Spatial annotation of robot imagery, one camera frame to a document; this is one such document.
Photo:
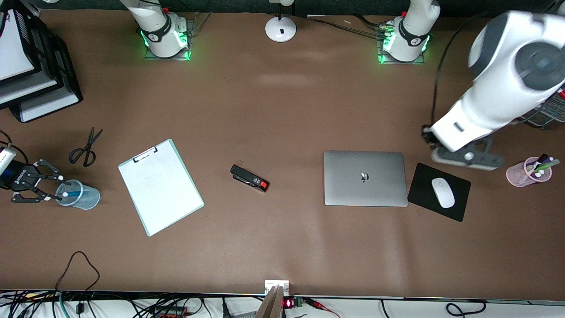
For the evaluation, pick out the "black mouse pad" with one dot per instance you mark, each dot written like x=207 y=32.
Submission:
x=423 y=190

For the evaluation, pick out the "black stacked letter tray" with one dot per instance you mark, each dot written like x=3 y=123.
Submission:
x=66 y=66

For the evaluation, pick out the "black scissors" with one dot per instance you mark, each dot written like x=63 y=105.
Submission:
x=88 y=150

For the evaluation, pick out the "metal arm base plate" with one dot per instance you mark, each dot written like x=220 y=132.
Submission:
x=419 y=62
x=150 y=56

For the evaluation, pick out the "white round stand base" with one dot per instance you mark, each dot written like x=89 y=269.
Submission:
x=280 y=30

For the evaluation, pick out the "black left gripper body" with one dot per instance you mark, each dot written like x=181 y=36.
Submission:
x=427 y=136

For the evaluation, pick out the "white computer mouse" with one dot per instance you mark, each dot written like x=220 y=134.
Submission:
x=442 y=192

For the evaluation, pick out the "blue marker white cap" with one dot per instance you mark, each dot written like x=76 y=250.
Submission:
x=74 y=193

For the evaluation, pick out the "black purple marker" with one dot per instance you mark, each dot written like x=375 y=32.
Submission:
x=542 y=158

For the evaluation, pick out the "mint green clipboard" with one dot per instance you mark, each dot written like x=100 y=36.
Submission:
x=201 y=203

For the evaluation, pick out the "green marker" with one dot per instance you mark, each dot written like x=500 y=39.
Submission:
x=549 y=165

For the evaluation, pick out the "circuit board red display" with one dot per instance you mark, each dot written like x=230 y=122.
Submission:
x=293 y=303

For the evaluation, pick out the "red power strip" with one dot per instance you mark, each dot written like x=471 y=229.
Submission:
x=172 y=313

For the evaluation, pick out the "silver laptop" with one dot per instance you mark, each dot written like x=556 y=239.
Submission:
x=353 y=190

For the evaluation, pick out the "white paper sheet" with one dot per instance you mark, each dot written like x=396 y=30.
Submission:
x=163 y=194
x=48 y=104
x=13 y=53

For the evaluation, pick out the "pink mesh pen cup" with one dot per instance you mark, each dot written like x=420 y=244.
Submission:
x=516 y=174

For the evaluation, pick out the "light blue mesh pen cup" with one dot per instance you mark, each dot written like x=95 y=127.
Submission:
x=88 y=198

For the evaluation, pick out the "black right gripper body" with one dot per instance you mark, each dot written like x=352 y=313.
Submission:
x=16 y=175

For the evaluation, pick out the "grey camera mount beam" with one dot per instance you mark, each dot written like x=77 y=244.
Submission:
x=271 y=304

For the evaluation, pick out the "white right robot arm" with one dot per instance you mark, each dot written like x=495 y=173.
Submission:
x=163 y=31

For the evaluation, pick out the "black stapler red tip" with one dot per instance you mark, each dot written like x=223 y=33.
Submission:
x=247 y=176

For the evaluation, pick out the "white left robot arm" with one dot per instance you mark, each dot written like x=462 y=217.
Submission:
x=507 y=66

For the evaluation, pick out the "white mounting bracket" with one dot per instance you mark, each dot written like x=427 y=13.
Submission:
x=276 y=282

